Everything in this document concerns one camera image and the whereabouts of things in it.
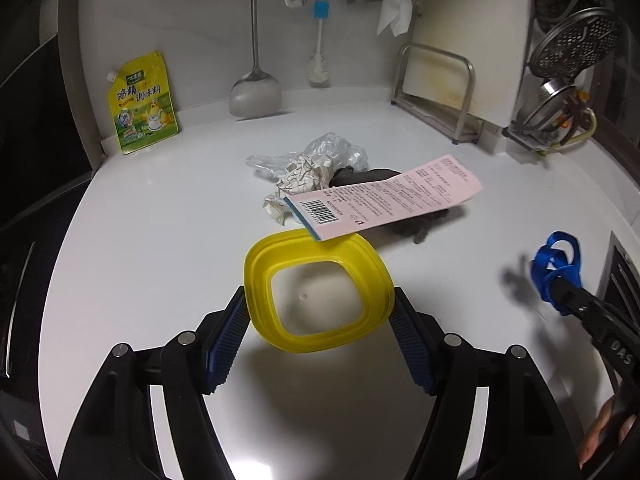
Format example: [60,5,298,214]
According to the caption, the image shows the dark window frame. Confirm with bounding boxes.
[585,0,640,181]

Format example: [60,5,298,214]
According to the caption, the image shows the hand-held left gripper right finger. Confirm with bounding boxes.
[391,287,589,480]

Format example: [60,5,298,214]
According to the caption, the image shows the white cutting board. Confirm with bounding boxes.
[402,0,532,129]

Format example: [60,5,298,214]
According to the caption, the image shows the dark grey cloth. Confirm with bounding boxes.
[329,162,464,247]

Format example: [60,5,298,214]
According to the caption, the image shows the perforated metal steamer plate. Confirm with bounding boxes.
[529,7,626,79]

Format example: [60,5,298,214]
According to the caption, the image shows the metal spatula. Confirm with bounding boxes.
[228,0,284,119]

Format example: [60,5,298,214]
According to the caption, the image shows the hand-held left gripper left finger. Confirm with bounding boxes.
[59,285,251,480]

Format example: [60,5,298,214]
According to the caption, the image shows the patterned crumpled paper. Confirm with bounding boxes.
[260,153,335,227]

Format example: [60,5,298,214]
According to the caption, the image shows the yellow plastic lid frame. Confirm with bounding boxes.
[243,230,396,356]

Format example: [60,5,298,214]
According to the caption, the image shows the white brush with blue band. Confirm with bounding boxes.
[307,1,332,86]

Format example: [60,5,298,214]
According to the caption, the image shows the small metal pot lid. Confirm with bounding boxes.
[516,79,577,129]

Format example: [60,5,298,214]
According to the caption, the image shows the metal cutting board stand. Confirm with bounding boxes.
[392,43,481,145]

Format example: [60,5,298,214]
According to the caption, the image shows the pink paper receipt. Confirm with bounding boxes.
[283,155,484,242]

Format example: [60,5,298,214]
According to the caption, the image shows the black gas stove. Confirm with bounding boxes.
[0,180,93,480]

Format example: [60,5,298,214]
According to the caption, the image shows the person's right hand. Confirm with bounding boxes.
[577,398,616,466]

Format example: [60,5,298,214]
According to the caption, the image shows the blue ribbon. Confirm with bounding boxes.
[531,231,584,307]

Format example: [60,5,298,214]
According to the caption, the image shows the yellow seasoning pouch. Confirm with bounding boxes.
[104,50,180,155]

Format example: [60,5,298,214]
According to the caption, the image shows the black range hood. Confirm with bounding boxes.
[0,0,96,226]

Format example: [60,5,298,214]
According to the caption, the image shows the yellow green hose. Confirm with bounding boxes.
[541,106,599,154]

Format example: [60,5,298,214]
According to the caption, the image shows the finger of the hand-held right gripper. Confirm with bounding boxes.
[548,279,609,332]

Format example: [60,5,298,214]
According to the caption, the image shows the dark sink basin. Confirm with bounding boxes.
[597,231,640,343]

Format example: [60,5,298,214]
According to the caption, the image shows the clear crumpled plastic bag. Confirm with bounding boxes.
[245,132,369,182]

